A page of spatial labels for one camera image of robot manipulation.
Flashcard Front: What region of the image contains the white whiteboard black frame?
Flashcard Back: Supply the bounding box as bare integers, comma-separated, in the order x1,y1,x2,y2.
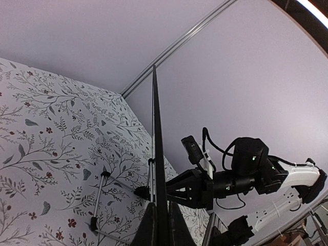
152,65,170,245

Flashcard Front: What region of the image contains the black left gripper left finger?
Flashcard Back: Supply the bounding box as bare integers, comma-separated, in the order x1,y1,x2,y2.
132,202,157,246

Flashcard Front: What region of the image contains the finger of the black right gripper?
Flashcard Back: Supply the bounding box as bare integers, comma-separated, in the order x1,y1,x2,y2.
167,191,213,211
166,169,205,195

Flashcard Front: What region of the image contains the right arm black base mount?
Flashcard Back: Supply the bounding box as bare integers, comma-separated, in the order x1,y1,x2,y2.
210,215,255,246

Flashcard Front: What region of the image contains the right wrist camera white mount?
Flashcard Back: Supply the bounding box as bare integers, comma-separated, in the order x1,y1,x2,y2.
181,135,216,179

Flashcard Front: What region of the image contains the metal whiteboard back stand rod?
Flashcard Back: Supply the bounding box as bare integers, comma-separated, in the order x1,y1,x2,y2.
90,171,111,232

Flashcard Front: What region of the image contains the floral patterned table mat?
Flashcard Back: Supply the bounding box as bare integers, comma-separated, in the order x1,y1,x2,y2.
0,57,213,246

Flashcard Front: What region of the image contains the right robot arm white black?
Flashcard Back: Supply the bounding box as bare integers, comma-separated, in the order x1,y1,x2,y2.
166,136,327,245

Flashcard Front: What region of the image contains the front aluminium rail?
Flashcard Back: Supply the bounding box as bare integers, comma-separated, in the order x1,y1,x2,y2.
202,213,230,246

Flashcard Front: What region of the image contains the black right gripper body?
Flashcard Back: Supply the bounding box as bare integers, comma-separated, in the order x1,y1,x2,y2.
202,137,270,211

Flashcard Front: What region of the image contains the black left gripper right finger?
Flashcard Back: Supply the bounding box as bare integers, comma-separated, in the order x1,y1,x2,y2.
169,201,196,246

